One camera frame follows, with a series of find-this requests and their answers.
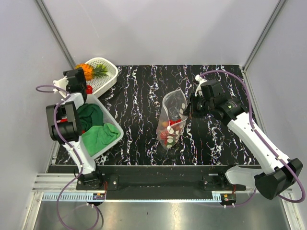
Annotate red fake pepper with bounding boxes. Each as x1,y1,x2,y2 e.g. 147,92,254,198
86,85,93,94

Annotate orange fake pineapple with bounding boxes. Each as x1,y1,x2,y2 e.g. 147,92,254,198
75,63,107,81

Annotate polka dot zip top bag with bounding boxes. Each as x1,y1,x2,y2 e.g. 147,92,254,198
156,89,188,150

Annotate red fake cherry bunch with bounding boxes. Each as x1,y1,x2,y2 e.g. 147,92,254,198
158,119,183,149

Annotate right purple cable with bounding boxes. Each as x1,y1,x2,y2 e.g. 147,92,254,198
198,70,303,209

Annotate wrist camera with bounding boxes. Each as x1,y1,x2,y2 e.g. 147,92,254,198
194,75,224,99
53,76,68,92

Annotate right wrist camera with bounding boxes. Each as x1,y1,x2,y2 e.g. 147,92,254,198
194,75,224,99

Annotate light green cloth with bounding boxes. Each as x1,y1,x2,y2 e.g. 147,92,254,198
82,123,120,157

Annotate white perforated basket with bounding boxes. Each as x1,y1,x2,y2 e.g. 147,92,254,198
57,57,118,97

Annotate purple cable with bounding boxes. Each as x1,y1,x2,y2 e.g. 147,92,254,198
35,84,105,227
198,70,303,209

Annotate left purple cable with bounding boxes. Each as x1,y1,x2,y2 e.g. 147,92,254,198
35,84,105,227

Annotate red cloth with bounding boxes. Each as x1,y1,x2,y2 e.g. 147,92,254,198
57,117,68,123

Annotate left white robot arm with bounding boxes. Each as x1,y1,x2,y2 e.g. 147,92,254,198
46,67,104,190

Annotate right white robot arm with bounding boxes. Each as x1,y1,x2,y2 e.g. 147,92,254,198
183,94,306,203

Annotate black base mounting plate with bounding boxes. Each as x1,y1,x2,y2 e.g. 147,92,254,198
76,166,246,191

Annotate white cable duct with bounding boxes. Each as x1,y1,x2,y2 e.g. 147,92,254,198
42,192,106,202

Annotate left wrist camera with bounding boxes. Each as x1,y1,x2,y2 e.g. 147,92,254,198
53,76,68,92

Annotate dark green cloth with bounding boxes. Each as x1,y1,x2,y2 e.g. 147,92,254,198
77,103,104,132

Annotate black marble pattern mat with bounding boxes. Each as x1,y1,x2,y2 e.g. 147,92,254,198
96,65,257,165

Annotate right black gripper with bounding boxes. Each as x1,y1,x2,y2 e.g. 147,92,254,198
183,92,214,118

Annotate white cloth bin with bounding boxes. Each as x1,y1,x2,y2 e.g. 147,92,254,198
50,94,124,166

